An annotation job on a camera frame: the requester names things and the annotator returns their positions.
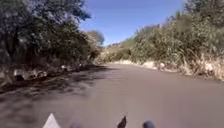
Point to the grey asphalt road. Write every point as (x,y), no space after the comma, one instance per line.
(140,96)

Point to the robot's own part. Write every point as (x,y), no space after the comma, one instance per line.
(51,122)
(148,124)
(122,123)

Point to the pale stone verge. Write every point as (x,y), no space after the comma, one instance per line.
(173,66)

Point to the bushes on dry slope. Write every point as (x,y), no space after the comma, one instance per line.
(180,40)

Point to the row of trees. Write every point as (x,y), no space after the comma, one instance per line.
(40,36)

